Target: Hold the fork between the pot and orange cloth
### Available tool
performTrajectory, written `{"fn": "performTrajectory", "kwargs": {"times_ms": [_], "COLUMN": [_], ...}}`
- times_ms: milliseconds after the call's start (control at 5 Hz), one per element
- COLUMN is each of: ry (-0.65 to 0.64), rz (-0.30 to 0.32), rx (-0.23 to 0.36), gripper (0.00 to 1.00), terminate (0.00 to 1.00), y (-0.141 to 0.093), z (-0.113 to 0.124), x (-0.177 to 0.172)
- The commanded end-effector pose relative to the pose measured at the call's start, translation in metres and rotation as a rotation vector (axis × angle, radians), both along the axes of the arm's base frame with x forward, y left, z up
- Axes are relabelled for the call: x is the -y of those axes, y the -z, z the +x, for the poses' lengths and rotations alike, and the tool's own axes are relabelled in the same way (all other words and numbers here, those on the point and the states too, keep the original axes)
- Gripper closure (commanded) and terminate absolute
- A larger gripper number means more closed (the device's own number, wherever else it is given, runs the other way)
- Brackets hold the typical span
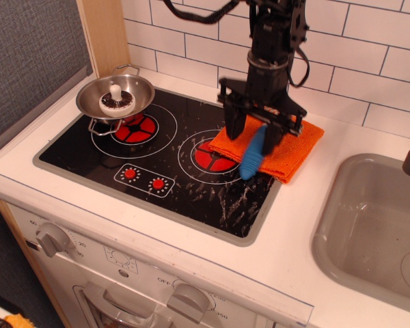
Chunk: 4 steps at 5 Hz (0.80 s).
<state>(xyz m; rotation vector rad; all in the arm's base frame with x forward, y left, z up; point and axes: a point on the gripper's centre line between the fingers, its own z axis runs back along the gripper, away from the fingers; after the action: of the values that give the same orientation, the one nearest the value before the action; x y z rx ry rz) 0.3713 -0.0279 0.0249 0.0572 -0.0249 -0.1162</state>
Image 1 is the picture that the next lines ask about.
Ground right red stove button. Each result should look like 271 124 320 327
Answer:
152 178 165 190

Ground wooden side post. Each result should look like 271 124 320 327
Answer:
77 0 130 77

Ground orange object bottom left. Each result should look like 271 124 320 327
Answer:
4 314 35 328

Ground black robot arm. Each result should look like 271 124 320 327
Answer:
218 1 309 155

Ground right grey oven knob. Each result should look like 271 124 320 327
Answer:
167 284 210 324

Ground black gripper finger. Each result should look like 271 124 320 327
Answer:
223 104 247 139
262 124 289 156

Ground left red stove button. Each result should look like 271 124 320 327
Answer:
124 168 137 180

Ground small steel pot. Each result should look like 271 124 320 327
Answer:
76 67 155 136

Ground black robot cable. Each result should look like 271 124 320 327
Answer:
162 0 311 88

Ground red stove button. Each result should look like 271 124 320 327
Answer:
152 178 165 190
124 168 137 180

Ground white toy mushroom slice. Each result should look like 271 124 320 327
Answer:
99 84 136 118

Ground grey oven knob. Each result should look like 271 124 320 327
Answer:
167 284 210 324
36 223 70 258

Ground orange folded cloth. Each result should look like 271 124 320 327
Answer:
210 116 325 183

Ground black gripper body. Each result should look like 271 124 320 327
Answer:
218 61 307 136

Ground black toy stovetop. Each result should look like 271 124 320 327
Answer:
33 90 281 246

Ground blue handled metal fork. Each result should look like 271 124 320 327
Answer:
239 124 267 180

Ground oven door with handle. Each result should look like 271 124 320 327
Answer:
74 282 264 327

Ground left grey oven knob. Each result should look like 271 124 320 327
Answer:
36 223 70 258

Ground grey plastic sink basin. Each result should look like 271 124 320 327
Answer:
312 154 410 312

